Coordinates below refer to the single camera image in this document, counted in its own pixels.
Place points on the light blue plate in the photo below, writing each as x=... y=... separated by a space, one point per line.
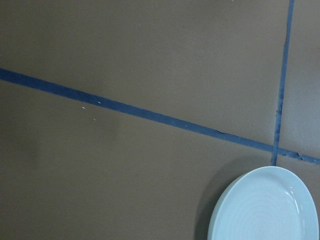
x=267 y=203

